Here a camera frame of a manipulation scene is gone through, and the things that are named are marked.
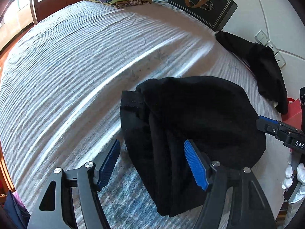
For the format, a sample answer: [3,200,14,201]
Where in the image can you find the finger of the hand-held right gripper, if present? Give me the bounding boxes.
[256,120,292,139]
[258,116,285,127]

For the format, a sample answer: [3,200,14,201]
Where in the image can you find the black garment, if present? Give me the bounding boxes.
[215,31,289,115]
[120,76,267,217]

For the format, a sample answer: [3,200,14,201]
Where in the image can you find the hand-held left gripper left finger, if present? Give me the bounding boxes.
[27,139,121,229]

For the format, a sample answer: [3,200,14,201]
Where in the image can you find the dark blue cloth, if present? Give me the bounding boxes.
[0,188,31,229]

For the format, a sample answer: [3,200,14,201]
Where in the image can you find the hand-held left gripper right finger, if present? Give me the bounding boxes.
[183,139,274,229]

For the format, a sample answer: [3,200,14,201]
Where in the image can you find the white wall socket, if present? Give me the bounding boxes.
[266,40,279,55]
[274,52,286,68]

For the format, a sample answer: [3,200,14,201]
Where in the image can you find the white padded headboard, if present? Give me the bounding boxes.
[210,0,305,101]

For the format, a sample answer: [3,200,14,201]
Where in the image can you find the white wall switch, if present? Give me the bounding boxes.
[254,30,268,44]

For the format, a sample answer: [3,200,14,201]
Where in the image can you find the pink paper bag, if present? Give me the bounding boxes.
[285,97,305,130]

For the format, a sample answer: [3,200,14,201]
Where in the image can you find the dark gift bag gold handles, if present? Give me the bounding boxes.
[167,0,239,32]

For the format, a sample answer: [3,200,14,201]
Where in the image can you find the person's right hand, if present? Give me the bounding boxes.
[282,153,296,190]

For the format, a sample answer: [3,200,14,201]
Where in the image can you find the bed with white floral sheet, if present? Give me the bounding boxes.
[0,0,293,229]

